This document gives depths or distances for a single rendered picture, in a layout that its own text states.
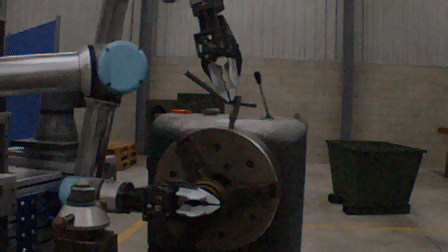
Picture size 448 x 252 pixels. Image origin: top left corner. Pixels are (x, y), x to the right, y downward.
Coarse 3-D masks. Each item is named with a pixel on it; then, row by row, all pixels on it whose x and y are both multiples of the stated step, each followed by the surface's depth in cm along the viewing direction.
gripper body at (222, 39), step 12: (192, 12) 101; (204, 12) 97; (216, 12) 102; (204, 24) 99; (216, 24) 98; (204, 36) 99; (216, 36) 97; (228, 36) 98; (204, 48) 98; (216, 48) 98; (228, 48) 98; (216, 60) 104
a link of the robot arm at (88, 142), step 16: (96, 96) 113; (112, 96) 114; (96, 112) 114; (112, 112) 117; (96, 128) 114; (80, 144) 115; (96, 144) 114; (80, 160) 114; (96, 160) 115; (96, 176) 115
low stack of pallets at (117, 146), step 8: (112, 144) 916; (120, 144) 946; (128, 144) 931; (136, 144) 974; (112, 152) 907; (120, 152) 866; (128, 152) 913; (136, 152) 972; (120, 160) 865; (128, 160) 918; (136, 160) 977; (120, 168) 861
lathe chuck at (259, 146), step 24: (216, 144) 116; (240, 144) 115; (168, 168) 119; (216, 168) 117; (240, 168) 116; (264, 168) 114; (240, 216) 116; (264, 216) 115; (216, 240) 117; (240, 240) 116
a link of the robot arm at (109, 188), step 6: (108, 180) 103; (114, 180) 104; (102, 186) 101; (108, 186) 101; (114, 186) 101; (102, 192) 101; (108, 192) 100; (114, 192) 100; (102, 198) 100; (108, 198) 100; (114, 198) 100; (108, 204) 100; (114, 204) 100; (108, 210) 101; (114, 210) 101
